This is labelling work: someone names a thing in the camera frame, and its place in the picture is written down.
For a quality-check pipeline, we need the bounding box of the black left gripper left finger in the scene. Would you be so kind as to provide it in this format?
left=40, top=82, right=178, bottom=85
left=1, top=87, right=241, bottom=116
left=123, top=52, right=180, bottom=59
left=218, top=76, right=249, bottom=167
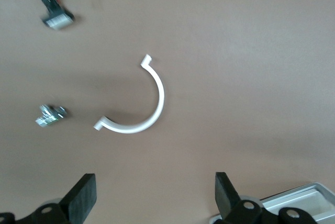
left=0, top=173, right=97, bottom=224

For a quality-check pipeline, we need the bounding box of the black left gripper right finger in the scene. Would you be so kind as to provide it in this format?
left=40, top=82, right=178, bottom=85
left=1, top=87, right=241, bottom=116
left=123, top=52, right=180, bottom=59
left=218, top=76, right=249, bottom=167
left=215, top=172, right=317, bottom=224

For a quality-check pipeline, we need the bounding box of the white cabinet drawer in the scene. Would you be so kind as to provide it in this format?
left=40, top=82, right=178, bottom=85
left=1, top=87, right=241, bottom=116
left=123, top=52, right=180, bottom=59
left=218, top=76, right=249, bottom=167
left=209, top=181, right=335, bottom=224

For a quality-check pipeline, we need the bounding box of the white curved plastic arc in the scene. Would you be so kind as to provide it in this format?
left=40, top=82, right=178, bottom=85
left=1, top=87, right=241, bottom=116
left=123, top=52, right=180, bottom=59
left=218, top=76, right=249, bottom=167
left=93, top=54, right=165, bottom=135

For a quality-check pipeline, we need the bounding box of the small silver green switch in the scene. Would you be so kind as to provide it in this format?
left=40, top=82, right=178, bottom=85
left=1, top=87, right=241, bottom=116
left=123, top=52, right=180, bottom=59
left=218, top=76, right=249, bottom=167
left=35, top=103, right=68, bottom=128

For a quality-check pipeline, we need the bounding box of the black silver push switch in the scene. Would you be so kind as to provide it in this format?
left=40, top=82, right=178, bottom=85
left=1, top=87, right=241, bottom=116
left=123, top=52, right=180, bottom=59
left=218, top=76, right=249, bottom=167
left=39, top=0, right=76, bottom=31

